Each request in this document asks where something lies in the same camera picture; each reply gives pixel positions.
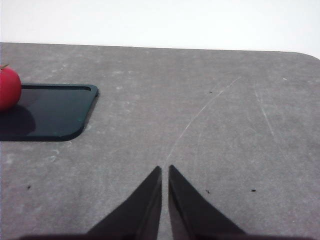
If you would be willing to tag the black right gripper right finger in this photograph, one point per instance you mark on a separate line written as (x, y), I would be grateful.
(190, 215)

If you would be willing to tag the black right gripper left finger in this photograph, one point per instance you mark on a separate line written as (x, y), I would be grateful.
(140, 215)

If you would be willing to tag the red tomato with green stem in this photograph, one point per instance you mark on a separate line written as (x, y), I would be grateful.
(8, 90)

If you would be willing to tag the black cutting board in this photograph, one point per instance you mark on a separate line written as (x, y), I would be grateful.
(57, 112)

